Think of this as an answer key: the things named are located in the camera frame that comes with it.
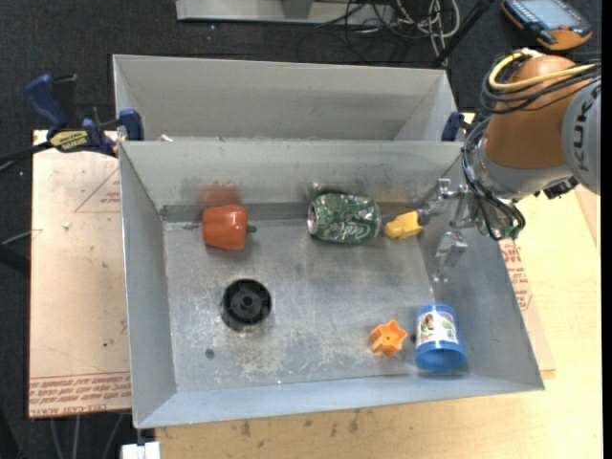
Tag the orange star-shaped toy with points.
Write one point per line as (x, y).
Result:
(388, 337)

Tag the black cylinder on white bracket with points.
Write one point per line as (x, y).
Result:
(558, 188)

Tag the grey metal bin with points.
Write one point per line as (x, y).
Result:
(306, 299)

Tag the yellow plastic block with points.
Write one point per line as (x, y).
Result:
(402, 226)

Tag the blue cup with picture label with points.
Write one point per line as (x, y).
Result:
(439, 340)

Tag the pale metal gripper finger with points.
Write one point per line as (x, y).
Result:
(452, 249)
(443, 190)

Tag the orange toy bell pepper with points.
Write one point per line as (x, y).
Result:
(225, 228)

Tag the crushed green drink can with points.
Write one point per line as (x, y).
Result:
(345, 219)

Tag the brown cardboard board red print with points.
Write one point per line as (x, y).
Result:
(79, 275)

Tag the black round plastic wheel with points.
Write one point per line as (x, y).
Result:
(246, 304)

